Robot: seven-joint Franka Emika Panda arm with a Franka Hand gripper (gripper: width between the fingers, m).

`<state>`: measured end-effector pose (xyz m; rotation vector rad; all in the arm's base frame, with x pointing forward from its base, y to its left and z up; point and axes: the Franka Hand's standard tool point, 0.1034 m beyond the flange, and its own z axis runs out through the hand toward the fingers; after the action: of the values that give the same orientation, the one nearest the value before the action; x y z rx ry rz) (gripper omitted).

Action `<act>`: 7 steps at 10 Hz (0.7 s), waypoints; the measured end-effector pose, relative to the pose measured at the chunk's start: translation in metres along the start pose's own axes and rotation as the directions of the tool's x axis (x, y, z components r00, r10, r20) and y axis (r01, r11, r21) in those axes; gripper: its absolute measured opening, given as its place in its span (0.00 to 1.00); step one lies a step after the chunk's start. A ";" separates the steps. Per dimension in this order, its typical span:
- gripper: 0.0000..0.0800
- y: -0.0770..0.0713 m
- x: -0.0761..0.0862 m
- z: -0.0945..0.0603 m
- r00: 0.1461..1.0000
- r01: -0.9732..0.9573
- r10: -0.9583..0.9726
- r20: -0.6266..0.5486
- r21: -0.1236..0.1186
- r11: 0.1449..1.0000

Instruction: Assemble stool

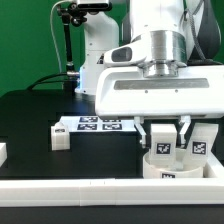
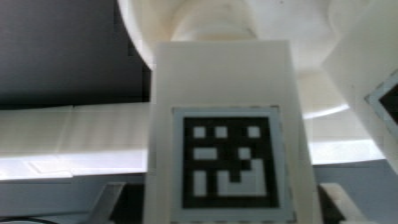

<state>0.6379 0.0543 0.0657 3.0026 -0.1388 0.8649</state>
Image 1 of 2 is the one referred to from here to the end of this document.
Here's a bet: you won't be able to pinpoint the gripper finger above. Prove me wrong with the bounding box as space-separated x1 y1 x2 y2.
134 117 147 148
178 115 191 147

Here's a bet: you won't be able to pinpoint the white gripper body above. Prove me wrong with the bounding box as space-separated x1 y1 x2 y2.
95 65 224 119

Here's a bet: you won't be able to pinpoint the white round stool seat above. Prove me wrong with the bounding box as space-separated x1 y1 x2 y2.
143 149 203 179

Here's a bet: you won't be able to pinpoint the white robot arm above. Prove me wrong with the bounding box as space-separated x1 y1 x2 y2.
78 0 224 145

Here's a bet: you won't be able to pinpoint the white marker sheet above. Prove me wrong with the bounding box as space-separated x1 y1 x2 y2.
60 116 136 133

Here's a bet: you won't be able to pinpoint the white U-shaped fence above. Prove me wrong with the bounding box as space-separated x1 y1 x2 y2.
0 140 224 208

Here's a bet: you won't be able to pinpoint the black cable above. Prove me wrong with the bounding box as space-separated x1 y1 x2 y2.
26 73 79 91

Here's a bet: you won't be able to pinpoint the black camera stand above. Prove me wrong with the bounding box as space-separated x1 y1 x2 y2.
57 3 87 95

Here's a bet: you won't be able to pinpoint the white cable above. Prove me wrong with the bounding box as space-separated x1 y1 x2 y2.
49 0 73 74

